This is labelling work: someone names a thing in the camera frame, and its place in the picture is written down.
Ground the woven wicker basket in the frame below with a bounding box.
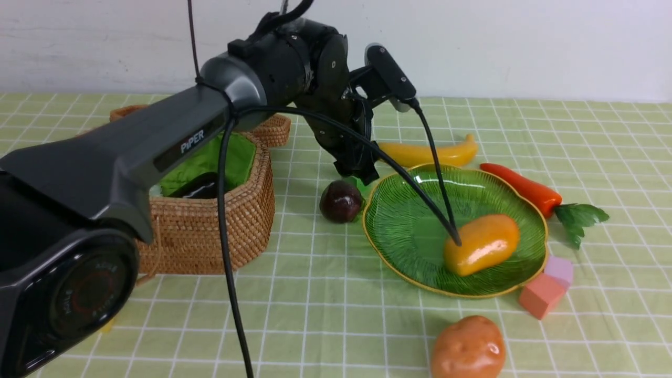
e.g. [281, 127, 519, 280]
[138, 132, 275, 280]

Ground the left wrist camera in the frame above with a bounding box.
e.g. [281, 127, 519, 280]
[350, 43, 418, 112]

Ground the purple toy eggplant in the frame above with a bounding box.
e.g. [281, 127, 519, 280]
[168, 172, 218, 200]

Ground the yellow foam block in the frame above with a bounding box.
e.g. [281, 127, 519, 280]
[99, 317, 116, 333]

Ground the lilac foam cube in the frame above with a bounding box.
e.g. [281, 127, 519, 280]
[544, 256, 574, 290]

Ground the dark purple toy plum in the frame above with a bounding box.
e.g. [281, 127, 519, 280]
[319, 179, 364, 224]

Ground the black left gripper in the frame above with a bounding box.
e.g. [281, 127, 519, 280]
[304, 32, 379, 185]

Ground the pink foam cube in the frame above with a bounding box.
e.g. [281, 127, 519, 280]
[518, 273, 566, 320]

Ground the orange yellow toy mango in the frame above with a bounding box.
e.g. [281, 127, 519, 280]
[444, 214, 520, 277]

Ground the orange toy carrot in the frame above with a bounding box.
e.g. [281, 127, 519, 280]
[479, 163, 610, 250]

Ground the green glass leaf plate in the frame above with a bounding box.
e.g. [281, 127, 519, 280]
[361, 164, 550, 299]

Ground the yellow toy banana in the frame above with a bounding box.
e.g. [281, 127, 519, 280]
[379, 134, 478, 168]

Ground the green foam cube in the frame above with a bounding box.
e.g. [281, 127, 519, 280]
[343, 175, 371, 198]

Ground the woven wicker basket lid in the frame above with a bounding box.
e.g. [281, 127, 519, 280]
[109, 104, 292, 148]

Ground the brown toy potato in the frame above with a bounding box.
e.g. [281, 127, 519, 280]
[430, 315, 507, 377]

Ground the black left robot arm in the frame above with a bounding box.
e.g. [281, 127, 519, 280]
[2, 18, 379, 377]

